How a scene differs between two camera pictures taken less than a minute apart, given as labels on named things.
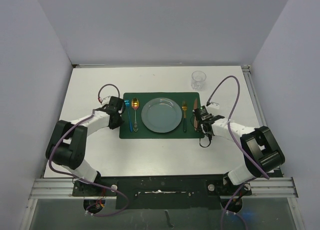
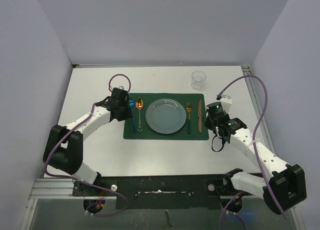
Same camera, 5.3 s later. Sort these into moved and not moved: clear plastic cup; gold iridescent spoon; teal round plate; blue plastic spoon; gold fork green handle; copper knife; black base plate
Moved: gold iridescent spoon; blue plastic spoon; gold fork green handle; copper knife; teal round plate
Not moved: black base plate; clear plastic cup
